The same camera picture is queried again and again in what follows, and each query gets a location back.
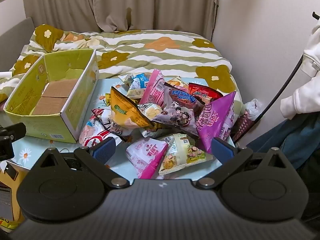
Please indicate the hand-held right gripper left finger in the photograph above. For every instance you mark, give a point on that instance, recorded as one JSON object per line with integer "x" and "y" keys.
{"x": 105, "y": 150}

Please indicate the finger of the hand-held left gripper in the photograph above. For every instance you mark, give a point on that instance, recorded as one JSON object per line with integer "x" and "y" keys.
{"x": 12, "y": 130}

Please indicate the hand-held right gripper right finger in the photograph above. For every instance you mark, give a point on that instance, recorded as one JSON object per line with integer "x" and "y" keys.
{"x": 222, "y": 151}

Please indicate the purple snack packet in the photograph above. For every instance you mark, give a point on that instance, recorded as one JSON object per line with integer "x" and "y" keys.
{"x": 217, "y": 120}

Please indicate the dark lettered snack packet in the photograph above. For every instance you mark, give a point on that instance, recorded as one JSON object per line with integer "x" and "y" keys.
{"x": 101, "y": 115}

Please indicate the pale green snack packet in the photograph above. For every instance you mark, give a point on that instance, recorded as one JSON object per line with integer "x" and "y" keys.
{"x": 185, "y": 152}

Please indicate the green cardboard box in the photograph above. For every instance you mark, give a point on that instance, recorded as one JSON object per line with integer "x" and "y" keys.
{"x": 50, "y": 127}

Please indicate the yellow snack packet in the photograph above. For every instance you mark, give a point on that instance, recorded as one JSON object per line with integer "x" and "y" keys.
{"x": 125, "y": 112}

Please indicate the pink white snack packet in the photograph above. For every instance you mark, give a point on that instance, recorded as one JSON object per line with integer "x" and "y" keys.
{"x": 147, "y": 155}

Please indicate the lavender cartoon snack packet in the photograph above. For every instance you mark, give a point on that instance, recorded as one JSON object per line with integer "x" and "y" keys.
{"x": 175, "y": 116}

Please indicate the dark cookie snack packet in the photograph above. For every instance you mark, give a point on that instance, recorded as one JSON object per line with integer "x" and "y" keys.
{"x": 182, "y": 98}

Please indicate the red white snack packet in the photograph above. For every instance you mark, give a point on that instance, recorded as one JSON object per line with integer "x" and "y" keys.
{"x": 97, "y": 137}

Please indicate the brown white snack packet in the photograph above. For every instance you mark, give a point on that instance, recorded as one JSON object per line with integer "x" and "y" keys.
{"x": 246, "y": 120}

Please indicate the small golden candy packet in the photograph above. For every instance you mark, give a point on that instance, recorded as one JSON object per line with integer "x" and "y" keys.
{"x": 107, "y": 100}

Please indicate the pale yellow chips packet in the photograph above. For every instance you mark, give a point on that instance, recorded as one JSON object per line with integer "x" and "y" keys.
{"x": 150, "y": 111}

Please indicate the blue jeans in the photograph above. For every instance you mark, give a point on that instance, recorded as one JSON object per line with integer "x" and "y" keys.
{"x": 282, "y": 140}

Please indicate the blue white snack packet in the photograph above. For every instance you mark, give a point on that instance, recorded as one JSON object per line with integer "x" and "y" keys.
{"x": 136, "y": 83}

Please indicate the pink striped snack packet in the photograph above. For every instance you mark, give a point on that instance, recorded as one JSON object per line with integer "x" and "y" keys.
{"x": 155, "y": 87}

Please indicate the cream orange snack packet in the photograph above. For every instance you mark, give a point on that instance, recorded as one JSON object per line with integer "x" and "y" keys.
{"x": 177, "y": 82}

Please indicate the grey upholstered headboard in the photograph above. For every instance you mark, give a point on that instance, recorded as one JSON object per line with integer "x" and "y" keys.
{"x": 15, "y": 37}

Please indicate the white hooded sweatshirt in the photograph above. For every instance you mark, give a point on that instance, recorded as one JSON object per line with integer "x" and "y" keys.
{"x": 305, "y": 80}

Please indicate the floral striped quilt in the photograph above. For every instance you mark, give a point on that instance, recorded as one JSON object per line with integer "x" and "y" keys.
{"x": 162, "y": 55}

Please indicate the beige curtain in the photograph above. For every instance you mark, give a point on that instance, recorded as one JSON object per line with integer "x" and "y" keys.
{"x": 100, "y": 5}

